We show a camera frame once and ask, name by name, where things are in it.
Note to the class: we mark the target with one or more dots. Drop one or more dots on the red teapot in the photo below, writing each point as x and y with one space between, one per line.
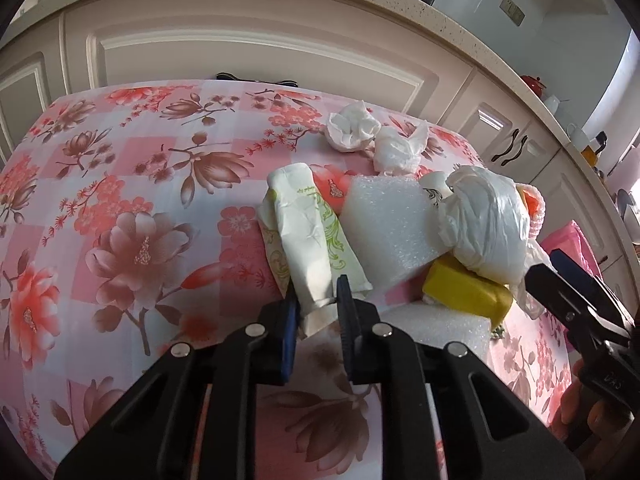
535 84

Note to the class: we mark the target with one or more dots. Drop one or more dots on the white foam block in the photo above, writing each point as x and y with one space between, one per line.
437 325

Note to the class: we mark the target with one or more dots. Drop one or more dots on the pink foam fruit net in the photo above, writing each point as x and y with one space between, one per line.
536 208

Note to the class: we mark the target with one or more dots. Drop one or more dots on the yellow sponge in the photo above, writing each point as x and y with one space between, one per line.
451 284

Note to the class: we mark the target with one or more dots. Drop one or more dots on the person's right hand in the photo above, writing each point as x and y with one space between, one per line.
606 421

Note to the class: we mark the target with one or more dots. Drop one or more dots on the white jar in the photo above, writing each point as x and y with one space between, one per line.
553 103

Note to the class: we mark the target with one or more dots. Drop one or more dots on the white green tissue pack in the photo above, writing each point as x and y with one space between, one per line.
306 246

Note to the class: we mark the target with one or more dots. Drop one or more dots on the black cabinet handle left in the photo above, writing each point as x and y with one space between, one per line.
507 145

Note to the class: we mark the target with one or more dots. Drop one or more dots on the pink lined trash bin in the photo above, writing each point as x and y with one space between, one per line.
571 240

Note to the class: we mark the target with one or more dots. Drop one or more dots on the white mug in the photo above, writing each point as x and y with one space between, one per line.
577 136

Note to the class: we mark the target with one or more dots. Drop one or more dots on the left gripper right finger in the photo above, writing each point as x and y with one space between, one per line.
444 411

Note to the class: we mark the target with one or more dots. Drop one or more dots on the yellow oil bottle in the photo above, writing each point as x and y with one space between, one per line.
594 148

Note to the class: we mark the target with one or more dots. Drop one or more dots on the white foam sheet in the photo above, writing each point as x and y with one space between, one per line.
391 224

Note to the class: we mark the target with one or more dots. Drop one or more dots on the white tissue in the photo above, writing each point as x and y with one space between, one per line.
352 129
398 155

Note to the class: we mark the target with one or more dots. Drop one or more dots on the white plastic bag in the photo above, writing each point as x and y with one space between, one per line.
486 224

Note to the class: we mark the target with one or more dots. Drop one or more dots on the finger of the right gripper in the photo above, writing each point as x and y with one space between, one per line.
590 287
555 292

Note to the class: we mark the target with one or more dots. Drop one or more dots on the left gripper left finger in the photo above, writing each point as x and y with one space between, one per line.
192 414

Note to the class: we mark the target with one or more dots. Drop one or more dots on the wall power outlet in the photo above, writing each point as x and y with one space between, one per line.
512 11

